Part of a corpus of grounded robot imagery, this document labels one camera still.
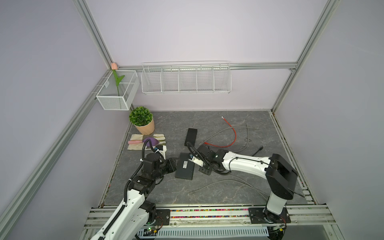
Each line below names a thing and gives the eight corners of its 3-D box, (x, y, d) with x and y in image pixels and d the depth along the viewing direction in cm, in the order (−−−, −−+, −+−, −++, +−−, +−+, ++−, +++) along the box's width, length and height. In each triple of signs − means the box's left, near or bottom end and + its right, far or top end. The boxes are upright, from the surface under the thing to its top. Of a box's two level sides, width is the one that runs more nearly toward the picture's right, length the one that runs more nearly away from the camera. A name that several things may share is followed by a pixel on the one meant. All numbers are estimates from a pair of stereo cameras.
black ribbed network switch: (184, 145, 103) (184, 143, 101) (188, 129, 112) (188, 128, 110) (194, 146, 103) (194, 145, 101) (197, 130, 111) (197, 129, 110)
